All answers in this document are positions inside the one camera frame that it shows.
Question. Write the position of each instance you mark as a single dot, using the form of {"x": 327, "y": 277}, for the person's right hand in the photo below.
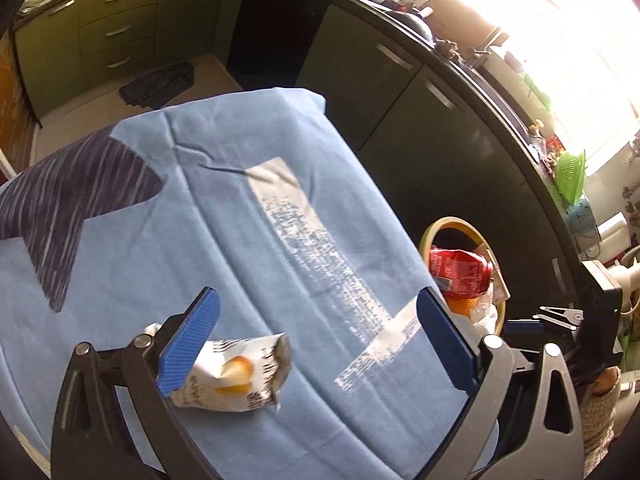
{"x": 606, "y": 381}

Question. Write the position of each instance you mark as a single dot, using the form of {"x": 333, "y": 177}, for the green plastic colander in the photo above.
{"x": 569, "y": 175}

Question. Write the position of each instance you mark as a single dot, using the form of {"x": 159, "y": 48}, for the white snack wrapper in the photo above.
{"x": 236, "y": 375}

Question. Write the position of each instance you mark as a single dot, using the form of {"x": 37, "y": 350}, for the yellow rimmed trash bin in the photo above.
{"x": 454, "y": 233}

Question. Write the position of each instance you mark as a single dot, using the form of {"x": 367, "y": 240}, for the beige knit sweater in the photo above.
{"x": 598, "y": 426}

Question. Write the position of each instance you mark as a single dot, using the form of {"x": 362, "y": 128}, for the orange foam fruit net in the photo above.
{"x": 463, "y": 307}

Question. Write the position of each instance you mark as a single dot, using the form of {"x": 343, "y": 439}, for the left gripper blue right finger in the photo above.
{"x": 453, "y": 352}

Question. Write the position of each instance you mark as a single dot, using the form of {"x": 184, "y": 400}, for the wooden cutting board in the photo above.
{"x": 454, "y": 21}

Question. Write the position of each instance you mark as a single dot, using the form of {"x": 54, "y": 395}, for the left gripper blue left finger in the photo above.
{"x": 181, "y": 337}

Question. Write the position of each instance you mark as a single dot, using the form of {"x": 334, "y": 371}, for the red cola can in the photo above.
{"x": 460, "y": 274}

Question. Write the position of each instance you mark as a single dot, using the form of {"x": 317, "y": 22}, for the blue star tablecloth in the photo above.
{"x": 256, "y": 195}

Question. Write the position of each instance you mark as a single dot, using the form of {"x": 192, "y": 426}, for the dark floor mat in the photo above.
{"x": 156, "y": 89}

